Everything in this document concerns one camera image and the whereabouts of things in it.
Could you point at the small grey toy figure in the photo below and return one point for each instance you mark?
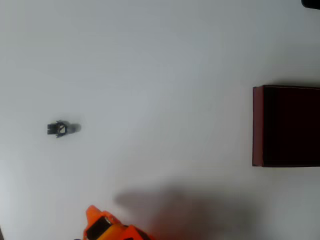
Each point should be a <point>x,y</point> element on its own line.
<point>60,129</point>

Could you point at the dark red open box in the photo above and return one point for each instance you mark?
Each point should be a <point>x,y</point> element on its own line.
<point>287,127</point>

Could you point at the black object at edge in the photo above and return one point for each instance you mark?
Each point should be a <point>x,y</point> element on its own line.
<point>312,3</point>

